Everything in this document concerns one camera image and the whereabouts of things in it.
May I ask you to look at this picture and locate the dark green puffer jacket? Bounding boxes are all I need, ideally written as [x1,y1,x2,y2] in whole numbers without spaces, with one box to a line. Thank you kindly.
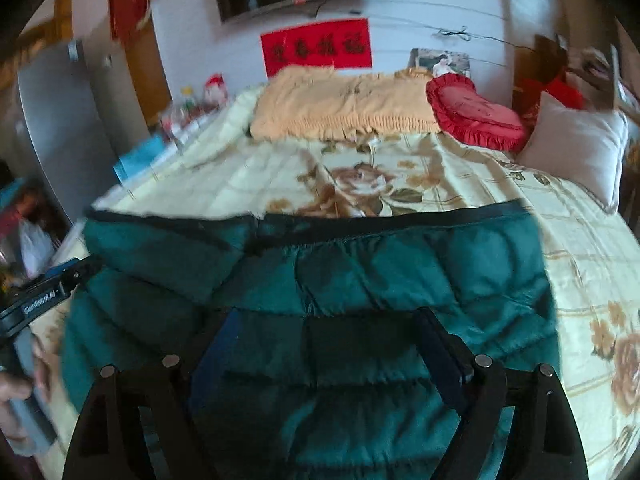
[61,202,560,479]

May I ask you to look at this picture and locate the red clothes on chair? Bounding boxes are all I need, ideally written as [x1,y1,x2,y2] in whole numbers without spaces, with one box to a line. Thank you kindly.
[513,75,585,117]

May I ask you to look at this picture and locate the person's left hand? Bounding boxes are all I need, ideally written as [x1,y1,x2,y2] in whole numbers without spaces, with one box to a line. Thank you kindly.
[0,336,50,445]

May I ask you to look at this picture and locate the white plastic bag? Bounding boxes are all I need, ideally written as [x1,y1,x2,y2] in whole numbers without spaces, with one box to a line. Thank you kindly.
[18,220,55,278]

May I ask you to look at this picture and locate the grey wardrobe cabinet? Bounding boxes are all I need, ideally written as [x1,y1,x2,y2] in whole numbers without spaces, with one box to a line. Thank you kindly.
[14,39,132,226]

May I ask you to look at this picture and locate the floral cream bed sheet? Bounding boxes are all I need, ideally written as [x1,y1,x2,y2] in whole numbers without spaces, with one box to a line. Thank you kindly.
[29,84,640,480]

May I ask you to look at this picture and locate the bedside clutter of bottles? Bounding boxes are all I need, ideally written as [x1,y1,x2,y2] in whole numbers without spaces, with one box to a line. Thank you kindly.
[160,86,204,141]

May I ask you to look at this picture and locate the pig plush with red hat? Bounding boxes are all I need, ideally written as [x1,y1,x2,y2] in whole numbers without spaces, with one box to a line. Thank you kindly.
[203,74,228,110]

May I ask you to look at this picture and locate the white square pillow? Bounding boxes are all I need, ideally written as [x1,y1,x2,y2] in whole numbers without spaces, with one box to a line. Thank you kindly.
[516,92,628,214]

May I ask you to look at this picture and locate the red heart-shaped cushion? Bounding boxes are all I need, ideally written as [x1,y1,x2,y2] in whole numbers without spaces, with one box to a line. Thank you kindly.
[425,74,528,153]

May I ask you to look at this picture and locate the wooden chair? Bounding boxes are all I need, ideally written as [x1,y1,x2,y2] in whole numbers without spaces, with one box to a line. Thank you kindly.
[534,35,639,125]

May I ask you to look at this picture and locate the framed photo at headboard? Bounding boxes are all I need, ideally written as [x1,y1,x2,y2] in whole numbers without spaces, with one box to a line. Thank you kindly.
[408,48,471,77]

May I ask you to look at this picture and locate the red banner with characters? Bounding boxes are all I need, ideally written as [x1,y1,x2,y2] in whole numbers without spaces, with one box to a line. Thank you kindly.
[260,18,373,78]

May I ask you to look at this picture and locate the black wall cable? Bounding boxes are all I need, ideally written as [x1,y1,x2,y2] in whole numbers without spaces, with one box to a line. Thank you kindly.
[369,14,536,51]

